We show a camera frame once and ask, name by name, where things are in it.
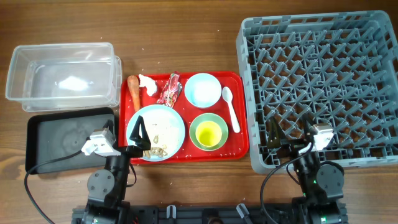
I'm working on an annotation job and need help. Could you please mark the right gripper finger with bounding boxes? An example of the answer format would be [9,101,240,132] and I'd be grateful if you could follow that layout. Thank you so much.
[302,114,314,141]
[267,117,287,147]

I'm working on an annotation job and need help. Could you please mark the light blue plate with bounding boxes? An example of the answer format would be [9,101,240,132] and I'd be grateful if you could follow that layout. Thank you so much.
[125,105,185,162]

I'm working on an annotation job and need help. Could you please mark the white plastic spoon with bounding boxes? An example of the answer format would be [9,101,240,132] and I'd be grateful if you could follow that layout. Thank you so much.
[221,86,241,133]

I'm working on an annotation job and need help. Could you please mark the green bowl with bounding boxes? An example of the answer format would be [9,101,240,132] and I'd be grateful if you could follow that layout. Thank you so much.
[189,113,229,151]

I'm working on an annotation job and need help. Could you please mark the light blue bowl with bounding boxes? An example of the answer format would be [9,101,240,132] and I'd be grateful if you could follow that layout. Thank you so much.
[184,73,222,109]

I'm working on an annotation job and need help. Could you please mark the yellow cup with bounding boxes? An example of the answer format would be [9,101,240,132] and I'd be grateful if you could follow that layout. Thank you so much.
[195,121,222,148]

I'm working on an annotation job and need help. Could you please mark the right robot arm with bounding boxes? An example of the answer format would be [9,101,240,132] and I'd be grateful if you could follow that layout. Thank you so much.
[260,115,348,223]

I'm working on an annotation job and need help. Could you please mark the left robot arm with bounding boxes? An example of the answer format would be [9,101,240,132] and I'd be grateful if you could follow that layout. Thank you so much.
[74,116,151,224]

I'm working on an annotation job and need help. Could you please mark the grey dishwasher rack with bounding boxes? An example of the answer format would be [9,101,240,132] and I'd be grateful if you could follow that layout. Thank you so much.
[236,11,397,174]

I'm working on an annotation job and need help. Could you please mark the peanut food scraps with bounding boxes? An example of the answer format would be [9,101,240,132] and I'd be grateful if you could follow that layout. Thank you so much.
[144,134,168,159]

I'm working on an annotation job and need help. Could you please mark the orange carrot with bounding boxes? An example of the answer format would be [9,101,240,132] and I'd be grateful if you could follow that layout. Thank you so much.
[127,75,141,112]

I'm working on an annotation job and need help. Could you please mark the crumpled white tissue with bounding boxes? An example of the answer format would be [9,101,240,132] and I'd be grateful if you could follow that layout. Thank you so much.
[139,74,157,96]

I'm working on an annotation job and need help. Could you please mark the black plastic tray bin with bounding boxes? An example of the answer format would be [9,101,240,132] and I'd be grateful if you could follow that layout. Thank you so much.
[25,107,118,171]

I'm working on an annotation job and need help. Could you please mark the red serving tray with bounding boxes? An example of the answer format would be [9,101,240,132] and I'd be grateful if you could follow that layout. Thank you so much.
[118,71,249,165]

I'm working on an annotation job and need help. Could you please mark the red snack wrapper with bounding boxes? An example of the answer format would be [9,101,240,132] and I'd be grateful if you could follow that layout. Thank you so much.
[157,72,183,108]

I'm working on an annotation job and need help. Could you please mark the clear plastic bin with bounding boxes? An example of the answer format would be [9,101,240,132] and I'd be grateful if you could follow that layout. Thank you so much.
[5,42,123,112]

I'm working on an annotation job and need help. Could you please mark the left black cable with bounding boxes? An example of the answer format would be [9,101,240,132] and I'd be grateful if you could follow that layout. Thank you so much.
[24,148,85,224]

